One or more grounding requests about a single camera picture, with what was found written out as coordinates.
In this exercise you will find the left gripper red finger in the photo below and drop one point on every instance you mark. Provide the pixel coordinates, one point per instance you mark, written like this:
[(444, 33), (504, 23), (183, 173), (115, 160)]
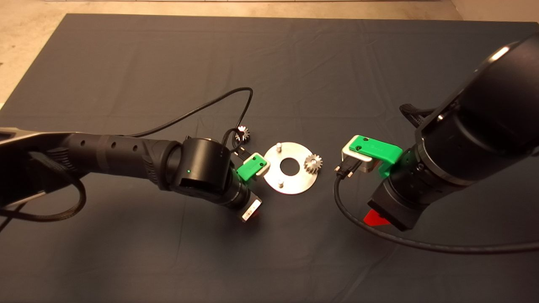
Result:
[(257, 214)]

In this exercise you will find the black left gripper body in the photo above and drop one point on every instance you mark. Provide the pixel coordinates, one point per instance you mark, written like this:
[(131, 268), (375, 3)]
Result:
[(249, 206)]

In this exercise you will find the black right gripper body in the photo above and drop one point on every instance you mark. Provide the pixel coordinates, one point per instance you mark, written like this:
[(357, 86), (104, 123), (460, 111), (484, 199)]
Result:
[(396, 206)]

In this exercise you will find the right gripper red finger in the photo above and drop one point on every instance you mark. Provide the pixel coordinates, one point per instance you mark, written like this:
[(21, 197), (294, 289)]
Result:
[(377, 219)]

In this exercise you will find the small steel planetary gear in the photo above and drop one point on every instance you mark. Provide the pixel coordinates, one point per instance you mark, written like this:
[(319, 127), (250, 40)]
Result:
[(243, 134), (312, 164)]

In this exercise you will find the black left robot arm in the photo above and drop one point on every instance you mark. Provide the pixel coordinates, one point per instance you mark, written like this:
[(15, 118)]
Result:
[(126, 151)]

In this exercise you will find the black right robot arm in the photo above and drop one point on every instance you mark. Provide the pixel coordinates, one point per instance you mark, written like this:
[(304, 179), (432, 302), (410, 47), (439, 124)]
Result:
[(484, 126)]

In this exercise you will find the round metal carrier plate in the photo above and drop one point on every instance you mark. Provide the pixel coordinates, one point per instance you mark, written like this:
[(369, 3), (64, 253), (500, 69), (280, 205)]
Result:
[(294, 185)]

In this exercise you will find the dark grey table cloth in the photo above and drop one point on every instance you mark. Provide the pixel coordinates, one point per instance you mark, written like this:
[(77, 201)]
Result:
[(294, 261)]

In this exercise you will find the green left camera mount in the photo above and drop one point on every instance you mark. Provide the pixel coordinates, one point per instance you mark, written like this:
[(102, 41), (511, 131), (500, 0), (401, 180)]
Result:
[(250, 167)]

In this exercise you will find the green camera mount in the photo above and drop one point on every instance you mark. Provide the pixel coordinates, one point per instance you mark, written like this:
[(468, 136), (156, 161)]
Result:
[(250, 167), (379, 149)]

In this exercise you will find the silver left camera box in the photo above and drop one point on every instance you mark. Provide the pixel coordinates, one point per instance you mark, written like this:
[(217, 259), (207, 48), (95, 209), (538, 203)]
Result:
[(264, 168)]

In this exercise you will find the silver camera box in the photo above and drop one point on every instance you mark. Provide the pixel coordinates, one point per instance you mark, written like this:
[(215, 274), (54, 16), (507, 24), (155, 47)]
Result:
[(366, 165), (264, 168)]

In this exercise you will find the silver right camera box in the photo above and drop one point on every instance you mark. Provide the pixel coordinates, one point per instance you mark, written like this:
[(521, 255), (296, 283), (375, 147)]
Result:
[(366, 165)]

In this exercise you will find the green right camera mount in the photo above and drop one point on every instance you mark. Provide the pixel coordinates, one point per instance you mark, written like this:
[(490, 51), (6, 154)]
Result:
[(379, 149)]

